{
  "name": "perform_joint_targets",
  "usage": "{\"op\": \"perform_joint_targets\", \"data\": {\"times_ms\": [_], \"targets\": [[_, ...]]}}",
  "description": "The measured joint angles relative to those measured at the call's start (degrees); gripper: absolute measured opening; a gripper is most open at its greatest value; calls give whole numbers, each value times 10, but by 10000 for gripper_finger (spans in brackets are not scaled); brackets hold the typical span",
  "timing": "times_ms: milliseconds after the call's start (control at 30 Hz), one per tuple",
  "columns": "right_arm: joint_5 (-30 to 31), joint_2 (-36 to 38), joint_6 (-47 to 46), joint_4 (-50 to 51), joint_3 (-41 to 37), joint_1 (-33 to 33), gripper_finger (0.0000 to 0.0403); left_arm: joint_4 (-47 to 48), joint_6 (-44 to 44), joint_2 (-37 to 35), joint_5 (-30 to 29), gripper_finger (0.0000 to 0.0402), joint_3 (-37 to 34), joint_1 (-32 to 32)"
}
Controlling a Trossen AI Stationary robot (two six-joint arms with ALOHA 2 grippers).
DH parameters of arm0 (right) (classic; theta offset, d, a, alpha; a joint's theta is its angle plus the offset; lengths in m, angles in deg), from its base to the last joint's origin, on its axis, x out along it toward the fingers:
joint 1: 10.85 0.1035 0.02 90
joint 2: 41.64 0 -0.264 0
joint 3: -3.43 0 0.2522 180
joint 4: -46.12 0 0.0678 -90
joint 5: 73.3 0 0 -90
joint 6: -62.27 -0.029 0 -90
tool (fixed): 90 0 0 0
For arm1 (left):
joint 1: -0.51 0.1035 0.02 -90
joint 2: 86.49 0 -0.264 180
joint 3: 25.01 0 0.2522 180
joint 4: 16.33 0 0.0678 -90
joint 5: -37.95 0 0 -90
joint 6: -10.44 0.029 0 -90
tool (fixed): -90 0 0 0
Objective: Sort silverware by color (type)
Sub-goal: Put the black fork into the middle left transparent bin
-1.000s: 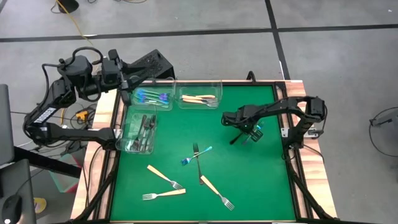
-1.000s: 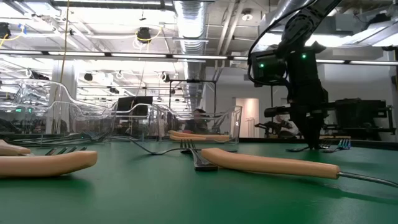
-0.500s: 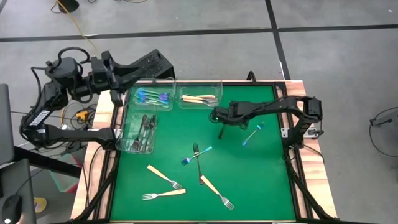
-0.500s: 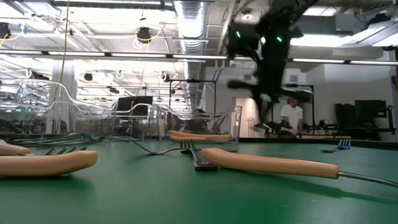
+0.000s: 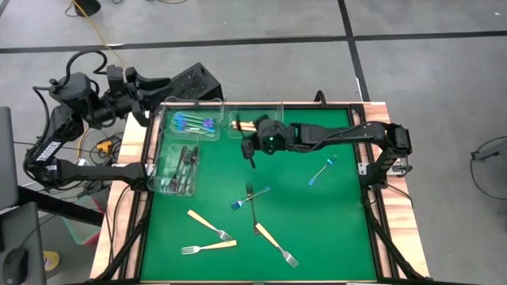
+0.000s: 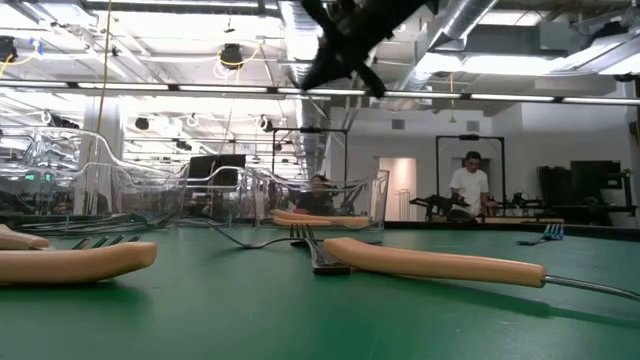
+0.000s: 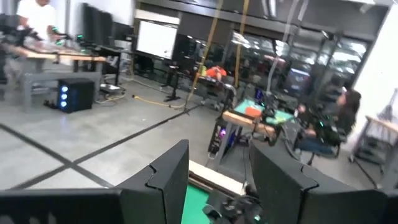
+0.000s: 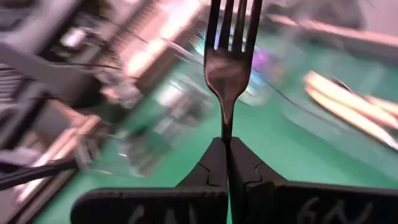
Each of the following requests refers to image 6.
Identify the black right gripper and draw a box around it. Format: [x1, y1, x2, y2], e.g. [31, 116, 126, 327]
[293, 0, 436, 99]

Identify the black ceiling device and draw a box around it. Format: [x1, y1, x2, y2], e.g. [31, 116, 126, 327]
[0, 34, 19, 65]
[218, 42, 246, 70]

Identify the clear plastic bin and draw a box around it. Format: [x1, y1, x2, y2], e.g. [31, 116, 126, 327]
[249, 167, 390, 232]
[0, 126, 190, 235]
[89, 162, 256, 229]

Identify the person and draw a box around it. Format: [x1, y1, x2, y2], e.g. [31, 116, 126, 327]
[297, 173, 337, 217]
[448, 149, 495, 220]

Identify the black monitor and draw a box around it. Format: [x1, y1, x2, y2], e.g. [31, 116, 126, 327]
[187, 153, 247, 187]

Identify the long ceiling light bar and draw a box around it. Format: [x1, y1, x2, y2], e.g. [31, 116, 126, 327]
[0, 79, 640, 107]

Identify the wooden top background table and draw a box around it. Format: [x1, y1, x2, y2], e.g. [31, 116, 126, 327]
[474, 215, 566, 225]

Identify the white column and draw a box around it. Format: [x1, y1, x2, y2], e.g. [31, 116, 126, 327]
[73, 107, 125, 216]

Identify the green table mat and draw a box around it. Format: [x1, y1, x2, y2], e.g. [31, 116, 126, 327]
[0, 219, 640, 360]

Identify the black monitor bank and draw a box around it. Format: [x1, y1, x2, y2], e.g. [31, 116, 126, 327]
[536, 158, 637, 221]

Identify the black frame stand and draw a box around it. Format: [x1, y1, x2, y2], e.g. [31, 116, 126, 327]
[434, 133, 506, 221]

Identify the yellow hanging cable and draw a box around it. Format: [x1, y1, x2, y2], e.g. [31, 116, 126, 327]
[94, 0, 114, 136]

